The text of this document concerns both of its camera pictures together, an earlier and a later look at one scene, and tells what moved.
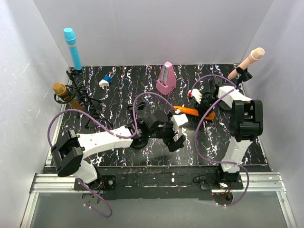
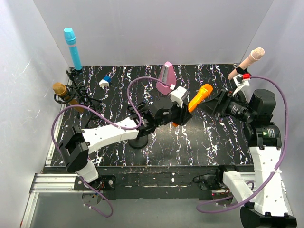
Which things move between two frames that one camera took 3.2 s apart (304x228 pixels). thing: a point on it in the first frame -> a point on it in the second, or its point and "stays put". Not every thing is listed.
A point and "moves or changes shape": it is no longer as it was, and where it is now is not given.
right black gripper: (204, 104) -> (220, 104)
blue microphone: (70, 37) stays put
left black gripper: (173, 134) -> (180, 114)
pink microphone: (166, 80) stays put
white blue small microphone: (105, 82) stays put
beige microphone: (256, 54) stays put
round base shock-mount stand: (141, 128) stays put
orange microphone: (194, 111) moves or changes shape
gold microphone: (61, 89) stays put
